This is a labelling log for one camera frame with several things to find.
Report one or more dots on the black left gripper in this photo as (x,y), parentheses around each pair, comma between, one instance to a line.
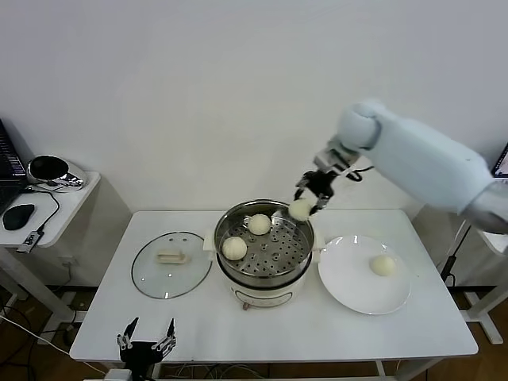
(137,353)

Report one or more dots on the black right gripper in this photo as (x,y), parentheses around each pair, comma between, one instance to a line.
(321,182)

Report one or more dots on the white steamed baozi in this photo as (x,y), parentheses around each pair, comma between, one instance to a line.
(260,224)
(299,209)
(383,266)
(234,248)

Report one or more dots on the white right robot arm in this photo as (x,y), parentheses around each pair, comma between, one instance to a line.
(420,166)

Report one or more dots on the perforated steel steamer basket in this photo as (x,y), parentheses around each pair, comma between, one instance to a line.
(285,254)

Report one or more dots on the white round plate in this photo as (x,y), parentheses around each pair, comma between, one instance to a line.
(349,297)

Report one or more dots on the white electric cooker pot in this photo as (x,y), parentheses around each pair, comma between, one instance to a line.
(262,295)

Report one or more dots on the small grey usb hub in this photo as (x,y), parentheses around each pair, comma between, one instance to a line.
(29,243)

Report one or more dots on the white side table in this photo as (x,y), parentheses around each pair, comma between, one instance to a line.
(85,194)
(482,313)

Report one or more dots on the black computer mouse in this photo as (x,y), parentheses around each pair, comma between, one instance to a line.
(18,216)

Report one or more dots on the black open laptop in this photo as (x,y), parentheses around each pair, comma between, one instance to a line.
(502,162)
(8,170)

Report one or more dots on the shiny chrome rounded device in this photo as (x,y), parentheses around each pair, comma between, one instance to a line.
(45,168)

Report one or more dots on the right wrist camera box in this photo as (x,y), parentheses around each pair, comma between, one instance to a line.
(333,158)

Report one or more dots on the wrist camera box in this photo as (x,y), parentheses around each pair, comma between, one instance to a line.
(333,158)
(119,375)

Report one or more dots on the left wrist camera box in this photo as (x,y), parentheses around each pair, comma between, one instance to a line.
(119,375)

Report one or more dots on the white work table frame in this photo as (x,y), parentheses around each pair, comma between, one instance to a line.
(379,367)

